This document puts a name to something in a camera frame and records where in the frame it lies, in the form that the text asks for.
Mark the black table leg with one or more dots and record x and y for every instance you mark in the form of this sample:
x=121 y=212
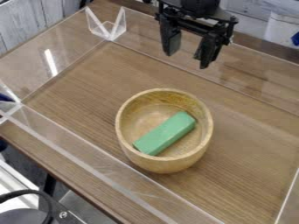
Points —
x=50 y=184

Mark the clear acrylic tray wall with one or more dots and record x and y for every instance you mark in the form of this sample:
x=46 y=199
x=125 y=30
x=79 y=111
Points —
x=71 y=76

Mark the white bucket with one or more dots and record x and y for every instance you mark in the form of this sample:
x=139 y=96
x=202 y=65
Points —
x=282 y=29

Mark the brown wooden bowl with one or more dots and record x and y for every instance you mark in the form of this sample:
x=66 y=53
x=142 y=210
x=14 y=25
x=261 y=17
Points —
x=143 y=112

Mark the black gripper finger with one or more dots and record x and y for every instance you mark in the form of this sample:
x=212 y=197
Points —
x=209 y=49
x=172 y=35

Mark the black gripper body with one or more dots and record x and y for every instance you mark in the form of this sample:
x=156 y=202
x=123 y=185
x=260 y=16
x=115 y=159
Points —
x=200 y=16

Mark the green rectangular block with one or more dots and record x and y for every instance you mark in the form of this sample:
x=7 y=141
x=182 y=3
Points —
x=166 y=134

